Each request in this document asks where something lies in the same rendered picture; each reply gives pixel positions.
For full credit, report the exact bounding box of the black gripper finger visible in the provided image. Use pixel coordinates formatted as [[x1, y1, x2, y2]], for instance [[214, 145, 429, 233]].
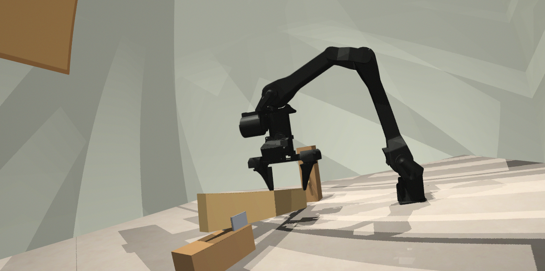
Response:
[[300, 161, 317, 191], [253, 167, 274, 191]]

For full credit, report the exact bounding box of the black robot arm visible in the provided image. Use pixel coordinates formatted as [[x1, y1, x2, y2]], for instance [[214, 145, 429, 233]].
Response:
[[239, 46, 426, 205]]

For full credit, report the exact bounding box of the long wooden rail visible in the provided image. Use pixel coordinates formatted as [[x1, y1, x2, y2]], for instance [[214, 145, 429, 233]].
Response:
[[197, 188, 307, 233]]

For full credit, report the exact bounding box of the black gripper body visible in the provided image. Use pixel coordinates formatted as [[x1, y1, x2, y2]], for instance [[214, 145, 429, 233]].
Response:
[[248, 131, 322, 169]]

